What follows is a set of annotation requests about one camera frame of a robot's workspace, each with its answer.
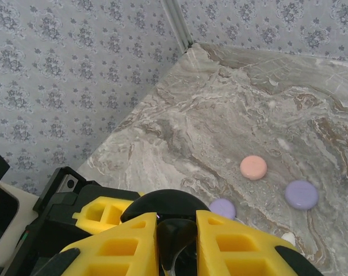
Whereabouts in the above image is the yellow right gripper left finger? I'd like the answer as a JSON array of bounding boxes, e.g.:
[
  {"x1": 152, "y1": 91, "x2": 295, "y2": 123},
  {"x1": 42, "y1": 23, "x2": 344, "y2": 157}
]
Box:
[{"x1": 37, "y1": 212, "x2": 159, "y2": 276}]

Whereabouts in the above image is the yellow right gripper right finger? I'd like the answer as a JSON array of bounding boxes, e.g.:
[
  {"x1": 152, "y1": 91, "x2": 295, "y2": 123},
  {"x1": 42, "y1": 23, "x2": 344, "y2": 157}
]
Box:
[{"x1": 196, "y1": 209, "x2": 324, "y2": 276}]

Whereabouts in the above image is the black wireless earbud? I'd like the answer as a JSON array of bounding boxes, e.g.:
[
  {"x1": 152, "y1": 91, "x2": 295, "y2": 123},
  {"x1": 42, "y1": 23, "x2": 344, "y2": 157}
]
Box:
[{"x1": 158, "y1": 218, "x2": 198, "y2": 273}]

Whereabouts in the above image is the purple round charging case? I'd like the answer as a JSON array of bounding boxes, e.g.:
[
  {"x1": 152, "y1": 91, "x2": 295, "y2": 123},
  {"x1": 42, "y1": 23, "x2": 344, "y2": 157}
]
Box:
[
  {"x1": 208, "y1": 198, "x2": 238, "y2": 221},
  {"x1": 284, "y1": 179, "x2": 319, "y2": 210}
]

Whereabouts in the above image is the black round charging case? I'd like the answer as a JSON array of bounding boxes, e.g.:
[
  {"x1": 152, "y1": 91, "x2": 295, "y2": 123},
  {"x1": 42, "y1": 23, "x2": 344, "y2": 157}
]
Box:
[{"x1": 121, "y1": 189, "x2": 209, "y2": 228}]

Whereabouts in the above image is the pink round charging case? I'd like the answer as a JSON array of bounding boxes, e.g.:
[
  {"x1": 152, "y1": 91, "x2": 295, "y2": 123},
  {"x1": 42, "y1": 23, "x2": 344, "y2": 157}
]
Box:
[{"x1": 239, "y1": 155, "x2": 268, "y2": 181}]

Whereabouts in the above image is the aluminium corner post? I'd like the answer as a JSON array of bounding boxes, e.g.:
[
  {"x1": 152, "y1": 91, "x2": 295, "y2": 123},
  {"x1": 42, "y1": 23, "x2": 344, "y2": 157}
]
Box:
[{"x1": 161, "y1": 0, "x2": 196, "y2": 55}]

